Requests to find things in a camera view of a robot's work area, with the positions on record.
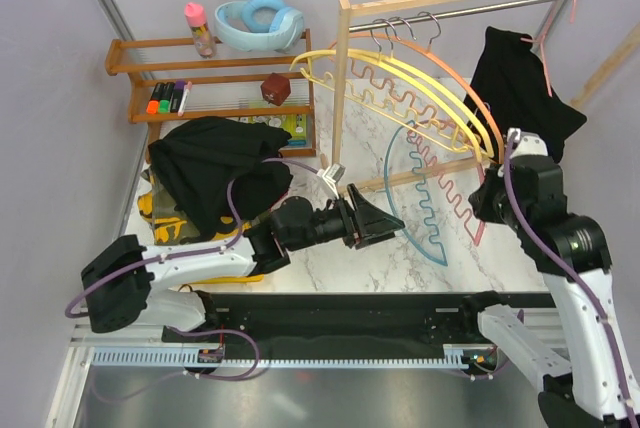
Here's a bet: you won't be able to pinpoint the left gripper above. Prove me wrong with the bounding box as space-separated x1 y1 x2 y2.
287 184 405 252

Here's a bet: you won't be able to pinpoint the blue hanger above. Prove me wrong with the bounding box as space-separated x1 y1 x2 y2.
383 127 448 267

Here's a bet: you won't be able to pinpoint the yellow hanger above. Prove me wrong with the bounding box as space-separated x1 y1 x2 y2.
291 48 499 163
348 34 493 160

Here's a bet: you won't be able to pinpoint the orange hanger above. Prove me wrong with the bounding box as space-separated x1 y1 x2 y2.
327 11 504 164

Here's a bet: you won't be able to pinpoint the black trousers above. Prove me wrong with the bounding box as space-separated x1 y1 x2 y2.
470 26 587 163
149 116 293 241

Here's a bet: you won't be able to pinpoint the camouflage yellow trousers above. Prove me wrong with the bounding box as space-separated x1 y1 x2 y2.
137 167 261 247

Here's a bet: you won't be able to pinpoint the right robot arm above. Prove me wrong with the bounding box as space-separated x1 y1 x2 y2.
457 152 639 427

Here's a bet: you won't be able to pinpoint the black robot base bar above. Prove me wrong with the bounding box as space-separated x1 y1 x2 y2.
159 290 566 362

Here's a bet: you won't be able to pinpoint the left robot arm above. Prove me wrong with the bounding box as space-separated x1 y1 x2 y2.
81 185 405 341

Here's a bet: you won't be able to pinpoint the green card box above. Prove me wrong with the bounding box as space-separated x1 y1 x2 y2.
237 114 308 147

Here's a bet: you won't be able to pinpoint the brown cube box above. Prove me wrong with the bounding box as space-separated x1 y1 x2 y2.
260 73 291 106

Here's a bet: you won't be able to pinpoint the wooden shelf rack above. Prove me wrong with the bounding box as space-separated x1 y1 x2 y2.
105 38 317 157

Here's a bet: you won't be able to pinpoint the wooden clothes rack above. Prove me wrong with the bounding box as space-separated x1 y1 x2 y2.
319 0 640 244

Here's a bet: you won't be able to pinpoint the white pink pen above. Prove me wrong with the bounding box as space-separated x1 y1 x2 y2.
178 81 192 117

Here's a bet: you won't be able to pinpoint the purple highlighter marker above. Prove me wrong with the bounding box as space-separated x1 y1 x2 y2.
169 80 186 113

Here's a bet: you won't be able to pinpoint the green highlighter marker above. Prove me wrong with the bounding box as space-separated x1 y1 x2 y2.
157 82 175 114

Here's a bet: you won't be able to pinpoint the orange highlighter marker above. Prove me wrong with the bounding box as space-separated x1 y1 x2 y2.
146 83 165 114

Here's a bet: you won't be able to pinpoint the pink water bottle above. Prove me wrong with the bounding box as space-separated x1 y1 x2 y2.
184 2 216 59

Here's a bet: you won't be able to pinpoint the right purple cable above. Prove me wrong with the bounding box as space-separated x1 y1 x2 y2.
502 130 639 424

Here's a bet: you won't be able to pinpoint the purple cable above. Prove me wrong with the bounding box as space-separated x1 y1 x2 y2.
64 156 324 399
502 130 639 424

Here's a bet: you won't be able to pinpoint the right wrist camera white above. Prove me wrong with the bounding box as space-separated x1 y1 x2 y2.
505 128 548 159

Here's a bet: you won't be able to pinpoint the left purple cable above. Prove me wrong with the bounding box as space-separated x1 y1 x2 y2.
64 156 324 399

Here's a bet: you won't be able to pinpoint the white cable duct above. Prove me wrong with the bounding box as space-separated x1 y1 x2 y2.
90 347 470 370

